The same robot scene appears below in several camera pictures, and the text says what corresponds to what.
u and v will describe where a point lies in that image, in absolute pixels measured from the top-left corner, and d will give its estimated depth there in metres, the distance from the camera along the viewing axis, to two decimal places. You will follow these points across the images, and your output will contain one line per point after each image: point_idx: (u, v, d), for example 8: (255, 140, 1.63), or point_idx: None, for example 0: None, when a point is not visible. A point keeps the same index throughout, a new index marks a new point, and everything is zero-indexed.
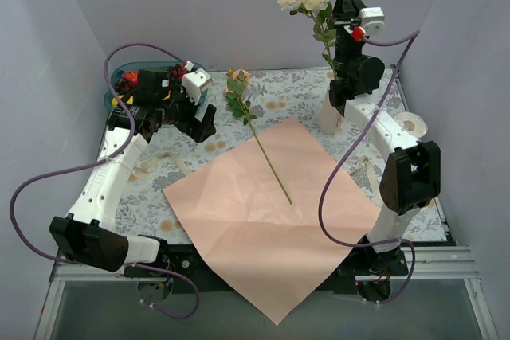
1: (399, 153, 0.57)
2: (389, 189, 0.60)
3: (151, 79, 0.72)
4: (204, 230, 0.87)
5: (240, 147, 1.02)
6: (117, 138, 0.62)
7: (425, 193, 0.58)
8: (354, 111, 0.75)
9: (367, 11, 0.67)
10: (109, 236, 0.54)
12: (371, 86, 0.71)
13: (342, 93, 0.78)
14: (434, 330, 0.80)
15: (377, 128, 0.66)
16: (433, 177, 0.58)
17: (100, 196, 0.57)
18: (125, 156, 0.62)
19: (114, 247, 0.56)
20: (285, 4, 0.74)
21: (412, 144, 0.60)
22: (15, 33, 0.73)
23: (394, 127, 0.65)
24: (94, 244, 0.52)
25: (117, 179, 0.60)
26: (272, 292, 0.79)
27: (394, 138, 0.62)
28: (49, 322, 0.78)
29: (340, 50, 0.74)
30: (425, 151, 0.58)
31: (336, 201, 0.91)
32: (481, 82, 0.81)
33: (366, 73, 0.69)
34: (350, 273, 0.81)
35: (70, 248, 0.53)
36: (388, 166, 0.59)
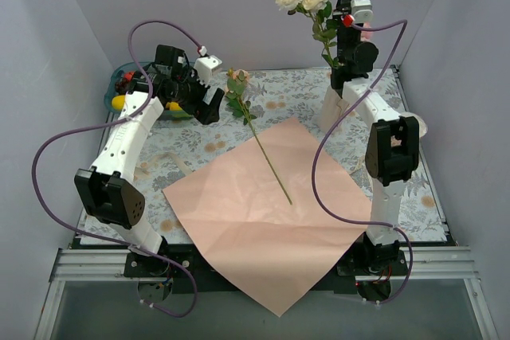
1: (381, 123, 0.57)
2: (371, 157, 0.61)
3: (169, 52, 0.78)
4: (204, 228, 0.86)
5: (239, 147, 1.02)
6: (136, 102, 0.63)
7: (404, 164, 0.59)
8: (348, 91, 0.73)
9: (355, 1, 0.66)
10: (131, 189, 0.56)
12: (367, 68, 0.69)
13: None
14: (435, 330, 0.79)
15: (366, 103, 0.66)
16: (411, 150, 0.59)
17: (121, 151, 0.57)
18: (143, 117, 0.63)
19: (134, 202, 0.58)
20: (283, 3, 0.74)
21: (395, 118, 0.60)
22: (15, 33, 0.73)
23: (382, 104, 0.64)
24: (116, 197, 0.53)
25: (137, 138, 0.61)
26: (272, 291, 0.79)
27: (381, 113, 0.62)
28: (49, 322, 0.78)
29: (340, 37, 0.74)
30: (406, 125, 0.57)
31: (335, 201, 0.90)
32: (481, 81, 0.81)
33: (361, 56, 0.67)
34: (350, 273, 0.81)
35: (93, 199, 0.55)
36: (370, 136, 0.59)
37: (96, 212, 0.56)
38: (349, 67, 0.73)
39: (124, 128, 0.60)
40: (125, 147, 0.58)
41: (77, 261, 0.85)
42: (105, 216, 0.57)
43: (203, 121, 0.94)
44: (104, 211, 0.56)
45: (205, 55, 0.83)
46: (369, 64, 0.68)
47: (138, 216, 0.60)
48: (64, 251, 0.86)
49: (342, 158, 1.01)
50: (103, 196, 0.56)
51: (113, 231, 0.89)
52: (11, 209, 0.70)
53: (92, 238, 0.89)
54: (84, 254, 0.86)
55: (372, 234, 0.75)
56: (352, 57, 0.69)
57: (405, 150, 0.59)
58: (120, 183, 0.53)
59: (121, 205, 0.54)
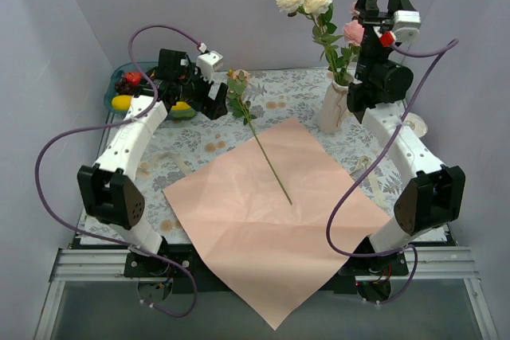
1: (421, 179, 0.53)
2: (406, 211, 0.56)
3: (172, 56, 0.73)
4: (203, 230, 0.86)
5: (237, 147, 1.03)
6: (141, 104, 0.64)
7: (441, 217, 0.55)
8: (372, 121, 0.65)
9: (402, 14, 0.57)
10: (131, 188, 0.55)
12: (398, 99, 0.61)
13: (362, 101, 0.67)
14: (435, 331, 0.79)
15: (398, 146, 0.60)
16: (453, 204, 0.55)
17: (125, 150, 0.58)
18: (148, 119, 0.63)
19: (135, 202, 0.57)
20: (284, 5, 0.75)
21: (437, 168, 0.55)
22: (14, 33, 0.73)
23: (417, 146, 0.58)
24: (118, 195, 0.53)
25: (141, 138, 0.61)
26: (271, 293, 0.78)
27: (417, 159, 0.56)
28: (49, 323, 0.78)
29: (364, 52, 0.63)
30: (449, 177, 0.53)
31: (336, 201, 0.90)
32: (482, 80, 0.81)
33: (392, 83, 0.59)
34: (350, 273, 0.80)
35: (94, 197, 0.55)
36: (407, 190, 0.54)
37: (95, 212, 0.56)
38: (374, 93, 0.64)
39: (129, 127, 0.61)
40: (129, 146, 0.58)
41: (77, 261, 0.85)
42: (103, 216, 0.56)
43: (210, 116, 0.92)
44: (104, 210, 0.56)
45: (205, 52, 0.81)
46: (400, 93, 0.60)
47: (137, 216, 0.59)
48: (64, 251, 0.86)
49: (342, 158, 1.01)
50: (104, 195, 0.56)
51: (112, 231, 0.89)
52: (12, 209, 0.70)
53: (92, 238, 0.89)
54: (84, 254, 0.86)
55: (376, 244, 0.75)
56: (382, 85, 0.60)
57: (445, 204, 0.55)
58: (121, 180, 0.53)
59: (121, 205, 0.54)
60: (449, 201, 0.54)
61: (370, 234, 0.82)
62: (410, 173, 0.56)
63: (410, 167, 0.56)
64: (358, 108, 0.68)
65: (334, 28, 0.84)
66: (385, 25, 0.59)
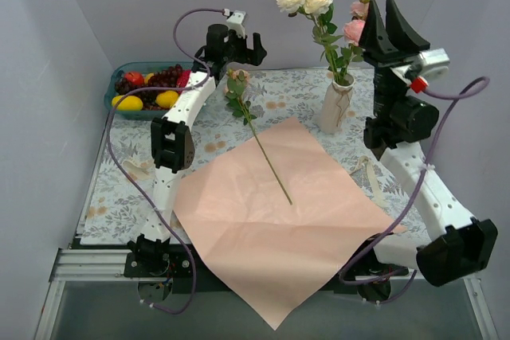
1: (452, 235, 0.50)
2: (430, 263, 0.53)
3: (217, 40, 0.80)
4: (203, 230, 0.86)
5: (237, 147, 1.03)
6: (198, 78, 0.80)
7: (469, 270, 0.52)
8: (393, 162, 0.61)
9: (428, 57, 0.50)
10: (189, 138, 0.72)
12: (421, 138, 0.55)
13: (381, 138, 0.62)
14: (436, 331, 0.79)
15: (424, 193, 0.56)
16: (482, 258, 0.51)
17: (186, 108, 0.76)
18: (204, 89, 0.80)
19: (190, 150, 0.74)
20: (284, 5, 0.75)
21: (466, 222, 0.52)
22: (14, 33, 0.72)
23: (445, 196, 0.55)
24: (179, 142, 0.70)
25: (198, 103, 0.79)
26: (272, 293, 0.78)
27: (445, 211, 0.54)
28: (49, 323, 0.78)
29: (379, 90, 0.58)
30: (480, 232, 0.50)
31: (338, 202, 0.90)
32: (483, 81, 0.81)
33: (417, 123, 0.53)
34: (350, 274, 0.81)
35: (160, 141, 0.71)
36: (434, 245, 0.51)
37: (158, 154, 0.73)
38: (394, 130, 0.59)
39: (190, 92, 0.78)
40: (189, 106, 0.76)
41: (77, 261, 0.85)
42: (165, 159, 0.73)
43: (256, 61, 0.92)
44: (167, 151, 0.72)
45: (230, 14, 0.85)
46: (425, 130, 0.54)
47: (190, 160, 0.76)
48: (64, 251, 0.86)
49: (342, 158, 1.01)
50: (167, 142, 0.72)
51: (112, 231, 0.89)
52: (12, 209, 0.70)
53: (92, 238, 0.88)
54: (84, 254, 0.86)
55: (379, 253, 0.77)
56: (404, 126, 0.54)
57: (473, 256, 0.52)
58: (184, 130, 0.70)
59: (182, 149, 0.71)
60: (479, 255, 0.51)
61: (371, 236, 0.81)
62: (438, 227, 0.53)
63: (437, 221, 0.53)
64: (377, 144, 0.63)
65: (334, 28, 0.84)
66: (410, 69, 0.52)
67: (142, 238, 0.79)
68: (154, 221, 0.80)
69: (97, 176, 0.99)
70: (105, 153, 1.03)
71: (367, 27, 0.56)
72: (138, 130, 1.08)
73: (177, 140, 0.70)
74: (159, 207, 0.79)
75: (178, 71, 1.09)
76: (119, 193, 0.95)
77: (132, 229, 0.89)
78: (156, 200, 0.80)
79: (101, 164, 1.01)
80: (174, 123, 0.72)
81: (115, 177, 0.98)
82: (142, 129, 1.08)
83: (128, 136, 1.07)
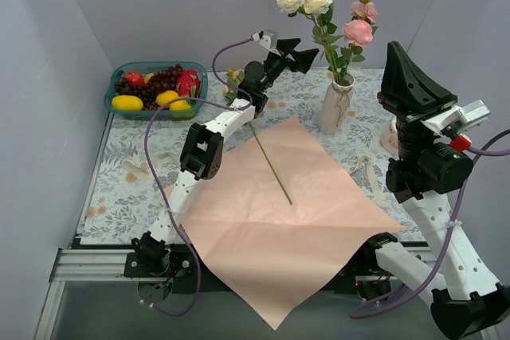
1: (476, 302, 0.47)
2: (449, 320, 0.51)
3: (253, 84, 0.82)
4: (203, 230, 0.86)
5: (237, 148, 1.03)
6: (241, 103, 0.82)
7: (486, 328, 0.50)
8: (418, 216, 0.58)
9: (468, 114, 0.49)
10: (220, 151, 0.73)
12: (453, 190, 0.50)
13: (405, 181, 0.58)
14: (435, 331, 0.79)
15: (449, 254, 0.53)
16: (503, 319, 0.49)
17: (225, 124, 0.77)
18: (244, 114, 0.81)
19: (217, 162, 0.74)
20: (284, 5, 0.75)
21: (491, 287, 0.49)
22: (15, 33, 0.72)
23: (472, 258, 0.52)
24: (211, 150, 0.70)
25: (236, 123, 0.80)
26: (271, 293, 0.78)
27: (470, 275, 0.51)
28: (49, 323, 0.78)
29: (406, 138, 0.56)
30: (505, 302, 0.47)
31: (339, 202, 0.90)
32: (484, 81, 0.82)
33: (450, 177, 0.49)
34: (351, 273, 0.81)
35: (193, 146, 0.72)
36: (455, 306, 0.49)
37: (186, 158, 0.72)
38: (423, 179, 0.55)
39: (232, 111, 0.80)
40: (228, 123, 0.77)
41: (76, 262, 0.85)
42: (190, 165, 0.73)
43: (304, 68, 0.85)
44: (196, 157, 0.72)
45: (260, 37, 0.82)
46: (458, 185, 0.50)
47: (213, 173, 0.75)
48: (64, 251, 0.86)
49: (342, 158, 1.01)
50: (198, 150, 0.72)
51: (112, 231, 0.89)
52: (12, 209, 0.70)
53: (92, 238, 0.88)
54: (84, 254, 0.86)
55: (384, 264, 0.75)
56: (434, 176, 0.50)
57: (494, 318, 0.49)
58: (217, 140, 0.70)
59: (209, 159, 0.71)
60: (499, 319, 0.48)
61: (370, 238, 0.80)
62: (463, 292, 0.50)
63: (462, 286, 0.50)
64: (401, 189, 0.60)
65: (334, 28, 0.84)
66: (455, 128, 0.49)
67: (148, 236, 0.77)
68: (163, 221, 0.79)
69: (97, 176, 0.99)
70: (105, 153, 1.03)
71: (398, 75, 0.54)
72: (138, 130, 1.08)
73: (208, 149, 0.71)
74: (172, 209, 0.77)
75: (178, 71, 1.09)
76: (119, 193, 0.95)
77: (132, 229, 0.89)
78: (170, 202, 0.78)
79: (101, 164, 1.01)
80: (210, 133, 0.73)
81: (115, 177, 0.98)
82: (142, 129, 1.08)
83: (128, 136, 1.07)
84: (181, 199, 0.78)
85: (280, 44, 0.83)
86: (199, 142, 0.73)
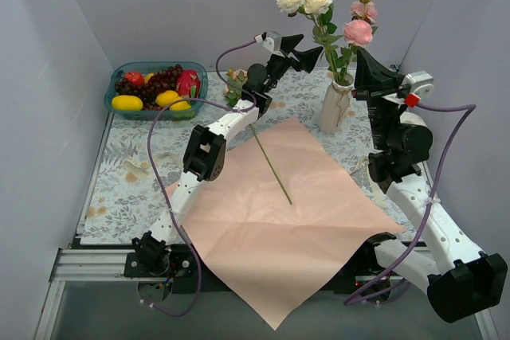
1: (461, 268, 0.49)
2: (441, 299, 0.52)
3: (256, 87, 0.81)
4: (204, 230, 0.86)
5: (237, 148, 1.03)
6: (245, 105, 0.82)
7: (480, 306, 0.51)
8: (399, 196, 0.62)
9: (413, 76, 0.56)
10: (222, 153, 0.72)
12: (419, 158, 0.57)
13: (384, 168, 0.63)
14: (436, 331, 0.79)
15: (430, 228, 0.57)
16: (494, 291, 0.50)
17: (228, 127, 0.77)
18: (247, 115, 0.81)
19: (219, 164, 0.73)
20: (284, 5, 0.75)
21: (475, 256, 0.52)
22: (14, 33, 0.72)
23: (452, 230, 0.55)
24: (213, 152, 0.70)
25: (239, 125, 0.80)
26: (272, 294, 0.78)
27: (453, 245, 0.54)
28: (49, 323, 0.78)
29: (376, 123, 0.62)
30: (489, 267, 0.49)
31: (339, 203, 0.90)
32: (483, 80, 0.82)
33: (412, 142, 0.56)
34: (351, 273, 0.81)
35: (195, 147, 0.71)
36: (443, 280, 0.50)
37: (188, 158, 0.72)
38: (396, 158, 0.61)
39: (235, 112, 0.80)
40: (231, 125, 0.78)
41: (76, 262, 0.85)
42: (193, 166, 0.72)
43: (308, 68, 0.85)
44: (199, 158, 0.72)
45: (262, 39, 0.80)
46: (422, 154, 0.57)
47: (216, 176, 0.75)
48: (64, 251, 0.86)
49: (342, 158, 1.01)
50: (202, 151, 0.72)
51: (113, 231, 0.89)
52: (12, 209, 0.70)
53: (92, 238, 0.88)
54: (84, 255, 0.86)
55: (383, 262, 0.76)
56: (401, 147, 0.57)
57: (485, 291, 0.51)
58: (221, 142, 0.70)
59: (212, 161, 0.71)
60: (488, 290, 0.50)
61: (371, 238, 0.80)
62: (448, 263, 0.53)
63: (446, 255, 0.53)
64: (383, 177, 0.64)
65: (334, 28, 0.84)
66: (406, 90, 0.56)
67: (148, 236, 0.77)
68: (164, 221, 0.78)
69: (97, 176, 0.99)
70: (105, 153, 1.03)
71: (362, 65, 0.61)
72: (137, 130, 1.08)
73: (210, 150, 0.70)
74: (174, 209, 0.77)
75: (178, 71, 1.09)
76: (119, 193, 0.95)
77: (132, 229, 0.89)
78: (173, 201, 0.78)
79: (101, 164, 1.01)
80: (213, 134, 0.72)
81: (115, 177, 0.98)
82: (142, 129, 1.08)
83: (128, 136, 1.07)
84: (183, 199, 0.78)
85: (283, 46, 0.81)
86: (202, 143, 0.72)
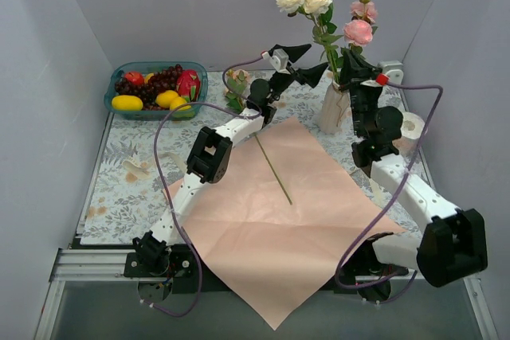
1: (440, 223, 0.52)
2: (426, 258, 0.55)
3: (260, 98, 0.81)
4: (204, 230, 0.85)
5: (237, 147, 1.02)
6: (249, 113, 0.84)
7: (469, 267, 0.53)
8: (379, 173, 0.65)
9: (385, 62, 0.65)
10: (227, 156, 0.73)
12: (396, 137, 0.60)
13: (366, 154, 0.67)
14: (436, 331, 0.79)
15: (408, 193, 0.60)
16: (477, 250, 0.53)
17: (234, 130, 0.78)
18: (252, 123, 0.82)
19: (223, 167, 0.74)
20: (284, 5, 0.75)
21: (452, 212, 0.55)
22: (14, 33, 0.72)
23: (429, 193, 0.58)
24: (219, 153, 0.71)
25: (245, 130, 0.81)
26: (272, 293, 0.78)
27: (430, 205, 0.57)
28: (49, 323, 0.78)
29: (357, 109, 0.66)
30: (467, 221, 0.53)
31: (341, 205, 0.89)
32: (483, 80, 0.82)
33: (384, 121, 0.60)
34: (351, 275, 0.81)
35: (201, 149, 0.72)
36: (425, 236, 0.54)
37: (193, 159, 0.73)
38: (374, 140, 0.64)
39: (241, 119, 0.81)
40: (237, 130, 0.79)
41: (76, 261, 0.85)
42: (197, 167, 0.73)
43: (313, 84, 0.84)
44: (204, 158, 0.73)
45: (269, 56, 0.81)
46: (398, 130, 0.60)
47: (218, 178, 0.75)
48: (64, 251, 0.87)
49: (342, 158, 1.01)
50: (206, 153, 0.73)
51: (113, 231, 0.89)
52: (12, 209, 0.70)
53: (92, 238, 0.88)
54: (84, 254, 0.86)
55: (378, 253, 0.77)
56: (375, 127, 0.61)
57: (470, 252, 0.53)
58: (226, 145, 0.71)
59: (217, 162, 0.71)
60: (473, 248, 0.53)
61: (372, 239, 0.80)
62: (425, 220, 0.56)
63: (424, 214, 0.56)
64: (366, 162, 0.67)
65: (334, 28, 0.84)
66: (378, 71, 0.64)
67: (149, 236, 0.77)
68: (166, 221, 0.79)
69: (97, 176, 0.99)
70: (105, 153, 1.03)
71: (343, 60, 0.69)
72: (137, 130, 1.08)
73: (217, 151, 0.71)
74: (176, 210, 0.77)
75: (178, 71, 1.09)
76: (119, 193, 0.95)
77: (132, 229, 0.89)
78: (174, 202, 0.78)
79: (101, 164, 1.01)
80: (219, 137, 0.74)
81: (115, 177, 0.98)
82: (142, 129, 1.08)
83: (128, 136, 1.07)
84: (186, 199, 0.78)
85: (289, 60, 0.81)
86: (207, 146, 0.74)
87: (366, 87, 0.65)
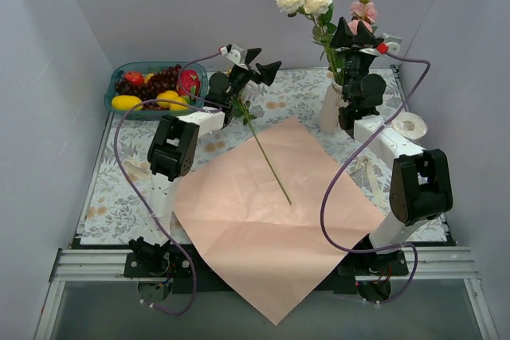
1: (407, 159, 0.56)
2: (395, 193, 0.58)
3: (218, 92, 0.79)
4: (203, 230, 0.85)
5: (237, 147, 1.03)
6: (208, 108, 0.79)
7: (435, 202, 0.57)
8: (360, 130, 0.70)
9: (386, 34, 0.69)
10: (194, 143, 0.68)
12: (376, 102, 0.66)
13: (351, 116, 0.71)
14: (435, 331, 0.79)
15: (382, 139, 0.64)
16: (442, 186, 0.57)
17: (198, 119, 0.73)
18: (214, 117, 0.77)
19: (190, 156, 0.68)
20: (284, 5, 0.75)
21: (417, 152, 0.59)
22: (14, 33, 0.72)
23: (399, 139, 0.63)
24: (185, 138, 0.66)
25: (207, 124, 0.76)
26: (273, 291, 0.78)
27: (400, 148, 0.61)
28: (49, 323, 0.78)
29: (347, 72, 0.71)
30: (432, 159, 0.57)
31: (342, 209, 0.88)
32: (483, 80, 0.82)
33: (368, 87, 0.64)
34: (351, 273, 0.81)
35: (163, 138, 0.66)
36: (394, 172, 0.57)
37: (156, 150, 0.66)
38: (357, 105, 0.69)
39: (203, 112, 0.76)
40: (202, 119, 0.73)
41: (76, 262, 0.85)
42: (161, 160, 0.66)
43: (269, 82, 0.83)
44: (168, 148, 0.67)
45: (227, 51, 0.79)
46: (379, 97, 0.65)
47: (186, 170, 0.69)
48: (64, 251, 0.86)
49: (342, 158, 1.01)
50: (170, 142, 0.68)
51: (112, 231, 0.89)
52: (12, 209, 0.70)
53: (92, 238, 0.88)
54: (84, 254, 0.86)
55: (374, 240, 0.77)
56: (359, 91, 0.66)
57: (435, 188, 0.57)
58: (192, 130, 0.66)
59: (184, 149, 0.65)
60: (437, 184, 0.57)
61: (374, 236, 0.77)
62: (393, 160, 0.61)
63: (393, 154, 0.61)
64: (351, 125, 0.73)
65: (334, 28, 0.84)
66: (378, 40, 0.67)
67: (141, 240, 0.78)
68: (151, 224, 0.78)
69: (97, 176, 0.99)
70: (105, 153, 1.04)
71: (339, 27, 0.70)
72: (137, 130, 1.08)
73: (182, 138, 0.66)
74: (157, 214, 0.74)
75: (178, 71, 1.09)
76: (119, 193, 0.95)
77: (132, 229, 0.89)
78: (154, 206, 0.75)
79: (101, 164, 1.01)
80: (183, 123, 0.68)
81: (115, 177, 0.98)
82: (142, 129, 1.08)
83: (128, 136, 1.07)
84: (162, 201, 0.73)
85: (248, 59, 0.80)
86: (170, 135, 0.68)
87: (362, 53, 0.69)
